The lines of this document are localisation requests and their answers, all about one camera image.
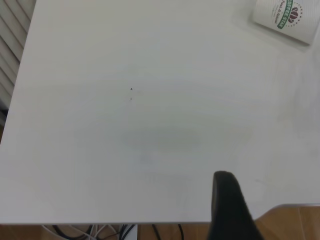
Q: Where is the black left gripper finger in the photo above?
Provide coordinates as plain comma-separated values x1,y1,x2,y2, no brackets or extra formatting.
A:
205,171,267,240

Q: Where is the white paper coffee cup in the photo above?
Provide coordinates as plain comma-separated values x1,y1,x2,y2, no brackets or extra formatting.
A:
251,0,320,46

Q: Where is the white table leg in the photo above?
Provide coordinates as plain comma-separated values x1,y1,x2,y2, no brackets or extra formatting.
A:
128,224,140,240

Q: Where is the white slatted window blind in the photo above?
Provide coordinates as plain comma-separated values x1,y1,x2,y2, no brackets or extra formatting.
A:
0,0,37,111

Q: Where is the white cable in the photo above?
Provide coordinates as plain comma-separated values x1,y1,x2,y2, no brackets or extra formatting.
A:
87,224,119,240
40,224,89,240

